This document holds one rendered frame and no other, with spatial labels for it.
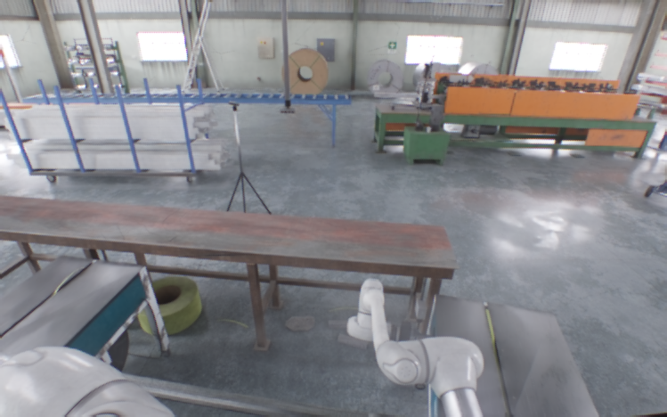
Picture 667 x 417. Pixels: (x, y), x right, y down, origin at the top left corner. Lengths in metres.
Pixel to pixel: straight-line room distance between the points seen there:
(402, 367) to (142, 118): 4.54
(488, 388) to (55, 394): 1.33
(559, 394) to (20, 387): 1.56
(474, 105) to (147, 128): 5.17
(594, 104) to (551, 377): 6.37
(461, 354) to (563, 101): 6.38
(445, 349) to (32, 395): 0.98
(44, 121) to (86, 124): 0.58
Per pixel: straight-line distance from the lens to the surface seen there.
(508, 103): 6.74
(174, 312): 2.62
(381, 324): 1.43
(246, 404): 1.36
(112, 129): 5.31
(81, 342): 1.93
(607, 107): 7.78
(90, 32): 9.74
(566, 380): 1.69
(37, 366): 0.61
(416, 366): 1.10
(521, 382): 1.59
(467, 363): 1.17
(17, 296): 2.30
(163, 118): 4.93
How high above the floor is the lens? 1.90
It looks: 28 degrees down
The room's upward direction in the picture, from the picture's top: 1 degrees clockwise
